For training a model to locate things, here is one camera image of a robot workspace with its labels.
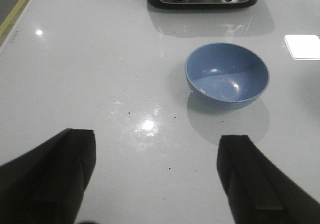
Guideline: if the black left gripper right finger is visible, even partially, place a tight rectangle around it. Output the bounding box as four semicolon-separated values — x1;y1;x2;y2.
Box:
216;135;320;223

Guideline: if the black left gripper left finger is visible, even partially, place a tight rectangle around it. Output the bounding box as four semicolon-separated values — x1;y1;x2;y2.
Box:
0;129;96;223

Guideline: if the blue bowl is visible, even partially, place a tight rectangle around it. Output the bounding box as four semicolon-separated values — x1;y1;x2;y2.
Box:
184;43;270;110

